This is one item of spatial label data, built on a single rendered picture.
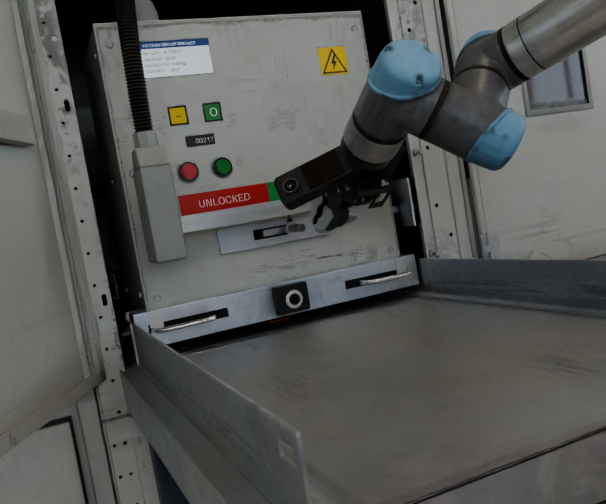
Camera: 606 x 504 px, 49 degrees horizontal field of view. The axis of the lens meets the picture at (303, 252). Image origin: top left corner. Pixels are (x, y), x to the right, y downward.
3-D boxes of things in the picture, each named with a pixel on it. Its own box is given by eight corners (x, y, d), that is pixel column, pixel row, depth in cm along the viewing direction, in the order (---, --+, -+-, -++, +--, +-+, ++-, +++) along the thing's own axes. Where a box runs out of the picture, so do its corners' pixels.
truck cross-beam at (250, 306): (419, 284, 127) (414, 253, 127) (139, 351, 107) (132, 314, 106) (406, 283, 132) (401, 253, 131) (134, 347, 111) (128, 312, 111)
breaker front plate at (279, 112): (403, 264, 126) (362, 12, 123) (151, 320, 107) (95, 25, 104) (399, 264, 127) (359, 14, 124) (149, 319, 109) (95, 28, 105)
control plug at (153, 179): (188, 257, 100) (167, 142, 99) (156, 263, 98) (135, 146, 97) (177, 257, 107) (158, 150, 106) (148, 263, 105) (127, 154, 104)
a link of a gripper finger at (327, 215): (350, 240, 105) (369, 208, 97) (317, 247, 103) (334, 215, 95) (343, 224, 106) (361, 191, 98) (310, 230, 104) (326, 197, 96)
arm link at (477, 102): (535, 89, 81) (454, 51, 81) (527, 142, 74) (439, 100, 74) (502, 135, 87) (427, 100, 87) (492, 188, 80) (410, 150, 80)
